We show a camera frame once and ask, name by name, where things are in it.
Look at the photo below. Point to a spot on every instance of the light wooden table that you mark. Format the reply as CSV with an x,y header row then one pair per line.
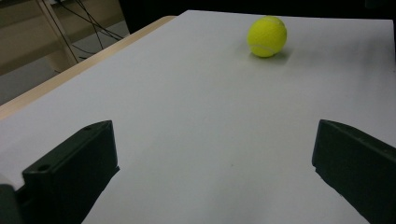
x,y
62,76

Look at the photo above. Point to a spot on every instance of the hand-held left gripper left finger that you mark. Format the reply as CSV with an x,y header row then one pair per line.
x,y
65,174

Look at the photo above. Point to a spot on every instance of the yellow tennis ball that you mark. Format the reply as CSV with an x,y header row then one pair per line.
x,y
266,36

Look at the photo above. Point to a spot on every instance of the wooden shelf frame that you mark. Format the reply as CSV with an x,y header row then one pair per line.
x,y
59,57

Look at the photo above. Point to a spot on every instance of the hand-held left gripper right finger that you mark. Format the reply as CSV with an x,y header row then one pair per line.
x,y
358,168

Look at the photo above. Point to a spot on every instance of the white table cover sheet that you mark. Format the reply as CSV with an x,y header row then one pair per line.
x,y
199,109

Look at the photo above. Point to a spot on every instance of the black curtain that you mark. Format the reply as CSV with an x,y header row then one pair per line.
x,y
249,6

